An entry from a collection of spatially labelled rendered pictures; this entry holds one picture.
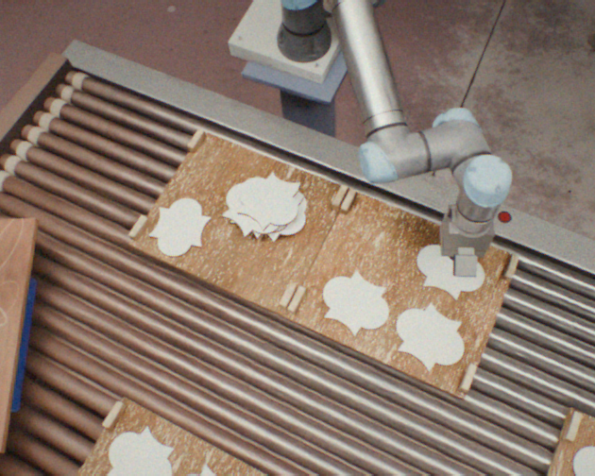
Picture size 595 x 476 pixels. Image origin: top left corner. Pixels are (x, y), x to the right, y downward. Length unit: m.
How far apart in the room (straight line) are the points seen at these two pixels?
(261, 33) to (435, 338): 0.97
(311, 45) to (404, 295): 0.72
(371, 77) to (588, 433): 0.81
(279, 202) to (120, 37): 1.98
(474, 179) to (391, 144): 0.15
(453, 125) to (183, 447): 0.81
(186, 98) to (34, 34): 1.82
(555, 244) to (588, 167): 1.31
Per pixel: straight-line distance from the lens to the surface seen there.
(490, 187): 1.05
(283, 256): 1.42
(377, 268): 1.40
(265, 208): 1.42
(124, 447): 1.36
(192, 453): 1.33
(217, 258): 1.43
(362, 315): 1.35
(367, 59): 1.13
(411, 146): 1.09
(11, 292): 1.44
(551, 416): 1.40
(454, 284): 1.40
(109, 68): 1.85
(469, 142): 1.11
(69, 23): 3.42
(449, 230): 1.19
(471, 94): 2.90
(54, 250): 1.58
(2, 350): 1.40
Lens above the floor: 2.23
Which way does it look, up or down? 64 degrees down
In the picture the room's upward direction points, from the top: 8 degrees counter-clockwise
